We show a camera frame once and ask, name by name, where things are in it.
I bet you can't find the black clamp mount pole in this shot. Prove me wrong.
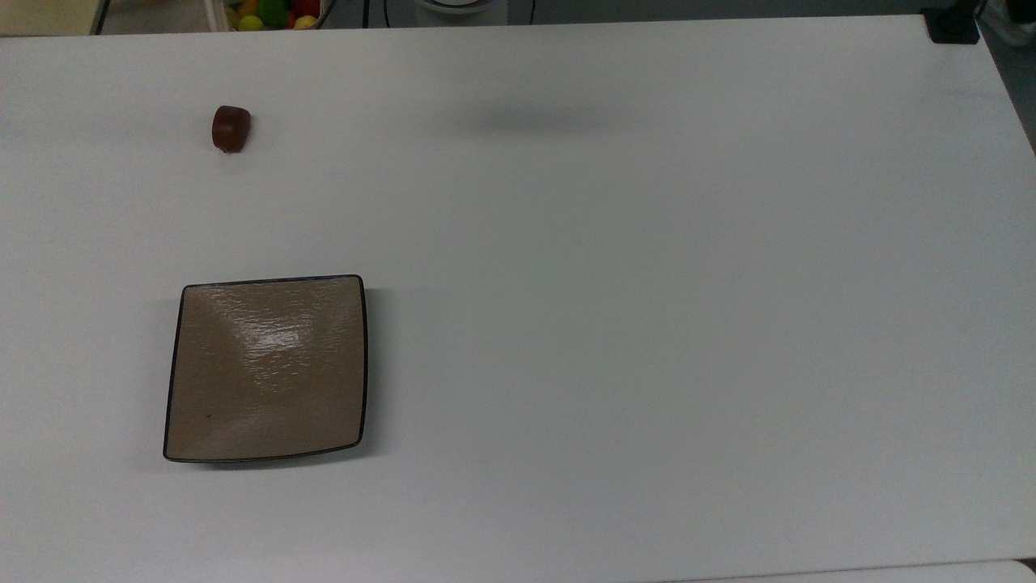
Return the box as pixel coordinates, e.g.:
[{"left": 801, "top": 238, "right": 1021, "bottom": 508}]
[{"left": 923, "top": 0, "right": 983, "bottom": 45}]

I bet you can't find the small brown round food item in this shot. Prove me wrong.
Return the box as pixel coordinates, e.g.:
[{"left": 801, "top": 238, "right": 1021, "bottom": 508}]
[{"left": 212, "top": 105, "right": 252, "bottom": 155}]

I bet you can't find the square brown ceramic plate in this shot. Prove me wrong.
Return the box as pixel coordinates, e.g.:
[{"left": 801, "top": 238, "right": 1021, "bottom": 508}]
[{"left": 163, "top": 274, "right": 369, "bottom": 465}]

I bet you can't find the clear bin of toy fruit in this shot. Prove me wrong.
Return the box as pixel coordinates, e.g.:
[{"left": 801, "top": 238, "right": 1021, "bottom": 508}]
[{"left": 210, "top": 0, "right": 334, "bottom": 32}]

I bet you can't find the beige board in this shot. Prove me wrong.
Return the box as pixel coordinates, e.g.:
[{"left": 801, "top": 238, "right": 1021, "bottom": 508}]
[{"left": 0, "top": 0, "right": 103, "bottom": 37}]

